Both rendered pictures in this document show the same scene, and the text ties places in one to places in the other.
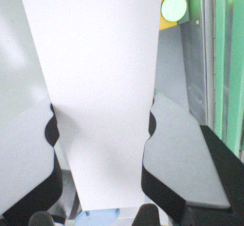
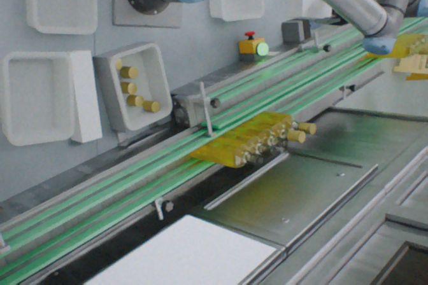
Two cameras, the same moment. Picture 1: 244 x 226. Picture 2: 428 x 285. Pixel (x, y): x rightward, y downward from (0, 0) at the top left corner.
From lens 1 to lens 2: 156 cm
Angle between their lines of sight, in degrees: 77
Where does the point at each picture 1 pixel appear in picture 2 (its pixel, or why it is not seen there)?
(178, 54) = (222, 65)
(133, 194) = (306, 13)
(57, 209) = not seen: outside the picture
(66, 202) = not seen: outside the picture
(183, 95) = (196, 76)
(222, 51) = (265, 70)
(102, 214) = not seen: outside the picture
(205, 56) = (255, 67)
